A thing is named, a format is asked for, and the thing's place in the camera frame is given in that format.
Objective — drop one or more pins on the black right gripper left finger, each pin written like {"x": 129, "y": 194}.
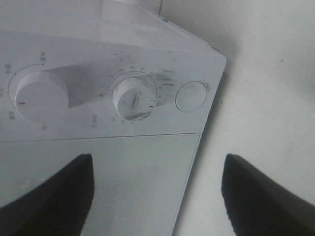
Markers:
{"x": 57, "y": 207}

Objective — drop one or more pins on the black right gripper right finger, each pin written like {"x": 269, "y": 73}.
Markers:
{"x": 258, "y": 206}

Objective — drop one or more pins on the white microwave door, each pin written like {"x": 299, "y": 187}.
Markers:
{"x": 139, "y": 181}

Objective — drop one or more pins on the round white door button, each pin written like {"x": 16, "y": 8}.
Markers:
{"x": 191, "y": 96}

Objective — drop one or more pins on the white timer knob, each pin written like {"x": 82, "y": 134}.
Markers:
{"x": 134, "y": 99}

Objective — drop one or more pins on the upper white power knob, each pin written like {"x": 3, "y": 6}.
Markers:
{"x": 41, "y": 97}

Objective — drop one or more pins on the white microwave oven body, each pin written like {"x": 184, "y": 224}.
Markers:
{"x": 93, "y": 45}

